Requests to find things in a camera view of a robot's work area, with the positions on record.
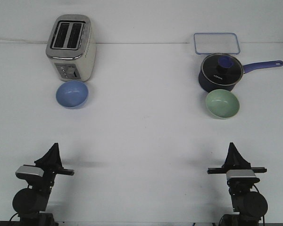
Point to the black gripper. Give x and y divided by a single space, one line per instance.
52 166
234 160

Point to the green bowl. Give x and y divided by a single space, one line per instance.
222 104

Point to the blue bowl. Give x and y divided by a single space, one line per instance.
72 94

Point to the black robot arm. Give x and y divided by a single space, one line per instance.
249 205
31 202

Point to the glass pot lid blue knob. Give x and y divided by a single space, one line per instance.
222 69

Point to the silver cream two-slot toaster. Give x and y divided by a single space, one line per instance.
71 47

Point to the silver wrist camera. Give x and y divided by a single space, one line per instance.
242 175
28 171

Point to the blue saucepan with handle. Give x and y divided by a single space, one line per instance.
209 86

